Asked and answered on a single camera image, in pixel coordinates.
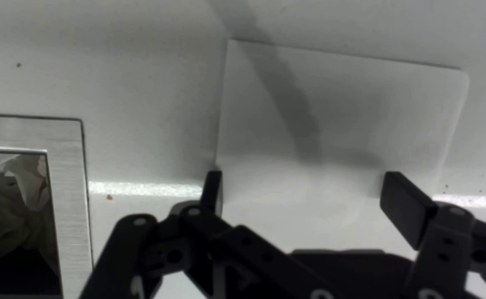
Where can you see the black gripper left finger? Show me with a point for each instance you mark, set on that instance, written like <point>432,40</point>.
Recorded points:
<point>199,250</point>

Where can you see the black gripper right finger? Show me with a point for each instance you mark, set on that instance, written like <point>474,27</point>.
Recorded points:
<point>419,216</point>

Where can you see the white paper sheet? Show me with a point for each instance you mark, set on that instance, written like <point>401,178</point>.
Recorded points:
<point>343,110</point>

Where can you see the large metal framed counter hole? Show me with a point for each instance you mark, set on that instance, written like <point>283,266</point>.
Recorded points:
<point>69,167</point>

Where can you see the crumpled white paper trash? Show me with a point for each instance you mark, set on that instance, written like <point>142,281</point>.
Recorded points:
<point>11,205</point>

